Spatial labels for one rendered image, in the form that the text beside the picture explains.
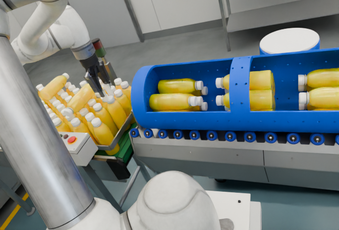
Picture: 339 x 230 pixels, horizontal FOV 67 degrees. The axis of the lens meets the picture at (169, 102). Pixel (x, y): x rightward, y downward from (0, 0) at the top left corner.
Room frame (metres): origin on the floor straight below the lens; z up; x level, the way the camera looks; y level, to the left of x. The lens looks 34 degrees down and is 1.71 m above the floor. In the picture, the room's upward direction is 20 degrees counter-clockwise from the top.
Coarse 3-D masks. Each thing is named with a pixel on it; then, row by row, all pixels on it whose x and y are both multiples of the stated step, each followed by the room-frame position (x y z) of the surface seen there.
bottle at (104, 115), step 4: (104, 108) 1.10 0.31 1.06; (96, 112) 1.08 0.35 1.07; (100, 112) 1.07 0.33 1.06; (104, 112) 1.07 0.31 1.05; (108, 112) 1.09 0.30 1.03; (96, 116) 1.07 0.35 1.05; (100, 116) 1.06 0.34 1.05; (104, 116) 1.06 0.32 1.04; (108, 116) 1.08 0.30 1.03; (100, 120) 1.06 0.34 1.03; (104, 120) 1.06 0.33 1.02; (108, 120) 1.07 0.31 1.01; (112, 120) 1.09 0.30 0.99; (108, 124) 1.06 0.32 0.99; (112, 124) 1.07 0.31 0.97; (112, 128) 1.07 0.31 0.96; (116, 128) 1.08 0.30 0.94; (112, 132) 1.06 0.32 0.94; (116, 132) 1.07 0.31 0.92
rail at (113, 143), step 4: (128, 116) 1.08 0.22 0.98; (132, 116) 1.10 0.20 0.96; (128, 120) 1.07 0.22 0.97; (124, 124) 1.03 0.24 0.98; (128, 124) 1.06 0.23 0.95; (120, 128) 1.01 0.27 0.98; (124, 128) 1.02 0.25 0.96; (120, 132) 0.99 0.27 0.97; (116, 136) 0.96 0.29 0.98; (120, 136) 0.98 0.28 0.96; (112, 140) 0.94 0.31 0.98; (116, 140) 0.95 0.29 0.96; (112, 144) 0.93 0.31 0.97; (116, 144) 0.94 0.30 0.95; (112, 148) 0.92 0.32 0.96
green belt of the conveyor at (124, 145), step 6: (132, 126) 1.10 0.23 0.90; (126, 132) 1.07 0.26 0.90; (120, 138) 1.04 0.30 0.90; (126, 138) 1.02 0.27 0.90; (120, 144) 0.99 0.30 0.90; (126, 144) 0.98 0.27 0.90; (102, 150) 1.00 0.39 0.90; (120, 150) 0.95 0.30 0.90; (126, 150) 0.95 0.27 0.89; (132, 150) 0.97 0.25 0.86; (114, 156) 0.93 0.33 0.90; (120, 156) 0.91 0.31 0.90; (126, 156) 0.92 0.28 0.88
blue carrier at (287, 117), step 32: (192, 64) 0.97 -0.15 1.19; (224, 64) 0.93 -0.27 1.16; (256, 64) 0.87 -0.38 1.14; (288, 64) 0.82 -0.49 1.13; (320, 64) 0.76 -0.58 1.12; (288, 96) 0.79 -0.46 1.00; (160, 128) 0.86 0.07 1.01; (192, 128) 0.78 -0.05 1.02; (224, 128) 0.71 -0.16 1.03; (256, 128) 0.65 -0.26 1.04; (288, 128) 0.59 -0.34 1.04; (320, 128) 0.54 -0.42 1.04
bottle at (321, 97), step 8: (320, 88) 0.61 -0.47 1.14; (328, 88) 0.60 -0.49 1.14; (336, 88) 0.59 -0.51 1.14; (312, 96) 0.61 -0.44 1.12; (320, 96) 0.59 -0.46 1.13; (328, 96) 0.58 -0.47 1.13; (336, 96) 0.57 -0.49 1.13; (312, 104) 0.60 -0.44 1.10; (320, 104) 0.58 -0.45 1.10; (328, 104) 0.57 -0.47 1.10; (336, 104) 0.56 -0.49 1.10
